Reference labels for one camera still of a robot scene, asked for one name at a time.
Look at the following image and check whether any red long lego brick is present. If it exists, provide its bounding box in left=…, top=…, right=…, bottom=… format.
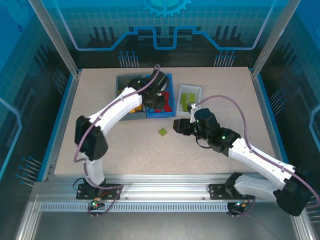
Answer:
left=161, top=91, right=174, bottom=112

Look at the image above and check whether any blue plastic bin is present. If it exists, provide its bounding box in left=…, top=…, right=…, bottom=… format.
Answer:
left=146, top=72, right=177, bottom=118

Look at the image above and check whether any grey plastic bin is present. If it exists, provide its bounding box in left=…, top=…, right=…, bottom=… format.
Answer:
left=116, top=73, right=148, bottom=122

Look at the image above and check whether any white plastic bin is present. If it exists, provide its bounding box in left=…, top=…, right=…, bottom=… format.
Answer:
left=176, top=84, right=203, bottom=118

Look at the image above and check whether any small connector with LED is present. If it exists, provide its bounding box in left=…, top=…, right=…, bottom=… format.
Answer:
left=88, top=197, right=106, bottom=211
left=228, top=199, right=251, bottom=211

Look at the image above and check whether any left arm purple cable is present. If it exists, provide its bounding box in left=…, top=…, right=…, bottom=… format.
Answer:
left=73, top=63, right=161, bottom=218

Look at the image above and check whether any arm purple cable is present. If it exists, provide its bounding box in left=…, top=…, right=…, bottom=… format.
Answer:
left=196, top=94, right=320, bottom=218
left=73, top=63, right=161, bottom=218

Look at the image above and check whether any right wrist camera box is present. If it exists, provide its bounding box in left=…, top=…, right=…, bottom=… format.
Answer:
left=187, top=102, right=202, bottom=124

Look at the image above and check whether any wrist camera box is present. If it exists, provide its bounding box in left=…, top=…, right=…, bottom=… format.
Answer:
left=187, top=102, right=202, bottom=124
left=156, top=71, right=170, bottom=92

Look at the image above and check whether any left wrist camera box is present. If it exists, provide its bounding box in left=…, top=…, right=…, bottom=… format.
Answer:
left=156, top=71, right=170, bottom=92

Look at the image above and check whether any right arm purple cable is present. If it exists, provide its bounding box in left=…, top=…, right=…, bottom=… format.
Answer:
left=196, top=94, right=320, bottom=218

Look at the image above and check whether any aluminium wide mounting rail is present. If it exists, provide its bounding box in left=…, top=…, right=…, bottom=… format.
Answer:
left=32, top=173, right=298, bottom=201

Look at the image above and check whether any aluminium side rail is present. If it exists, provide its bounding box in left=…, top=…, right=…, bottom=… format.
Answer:
left=41, top=71, right=82, bottom=182
left=249, top=69, right=295, bottom=182

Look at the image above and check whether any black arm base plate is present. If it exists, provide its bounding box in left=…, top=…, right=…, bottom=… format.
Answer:
left=208, top=183, right=256, bottom=201
left=76, top=183, right=122, bottom=201

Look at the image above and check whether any grey slotted cable duct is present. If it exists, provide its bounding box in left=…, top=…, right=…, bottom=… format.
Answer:
left=39, top=202, right=230, bottom=213

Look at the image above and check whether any aluminium frame post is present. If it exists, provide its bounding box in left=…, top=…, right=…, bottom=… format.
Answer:
left=251, top=0, right=302, bottom=78
left=27, top=0, right=82, bottom=78

